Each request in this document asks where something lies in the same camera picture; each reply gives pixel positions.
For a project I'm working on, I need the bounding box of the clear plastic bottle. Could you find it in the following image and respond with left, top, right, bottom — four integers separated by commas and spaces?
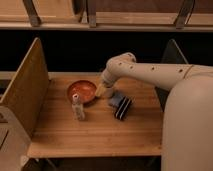
72, 94, 85, 121

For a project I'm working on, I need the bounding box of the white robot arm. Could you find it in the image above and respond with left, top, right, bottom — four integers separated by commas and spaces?
96, 52, 213, 171

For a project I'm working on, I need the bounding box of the orange bowl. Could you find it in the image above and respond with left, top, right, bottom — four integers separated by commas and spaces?
67, 80, 97, 104

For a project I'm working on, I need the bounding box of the blue black sponge block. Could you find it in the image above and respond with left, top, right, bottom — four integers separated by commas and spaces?
108, 92, 132, 120

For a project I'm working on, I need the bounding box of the left wooden side panel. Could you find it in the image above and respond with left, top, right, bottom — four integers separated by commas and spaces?
0, 38, 49, 141

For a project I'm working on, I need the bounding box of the right dark side panel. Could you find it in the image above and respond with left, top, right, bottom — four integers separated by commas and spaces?
155, 39, 188, 110

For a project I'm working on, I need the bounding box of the wooden shelf with brackets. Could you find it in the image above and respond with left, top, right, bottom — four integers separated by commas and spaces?
0, 0, 213, 32

